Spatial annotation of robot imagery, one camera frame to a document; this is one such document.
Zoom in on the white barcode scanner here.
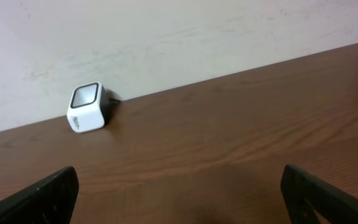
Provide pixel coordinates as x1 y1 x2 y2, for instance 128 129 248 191
67 82 121 133

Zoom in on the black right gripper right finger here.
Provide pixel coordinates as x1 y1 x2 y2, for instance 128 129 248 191
280 164 358 223

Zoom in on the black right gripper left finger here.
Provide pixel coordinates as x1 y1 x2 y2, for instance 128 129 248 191
0 166 79 224

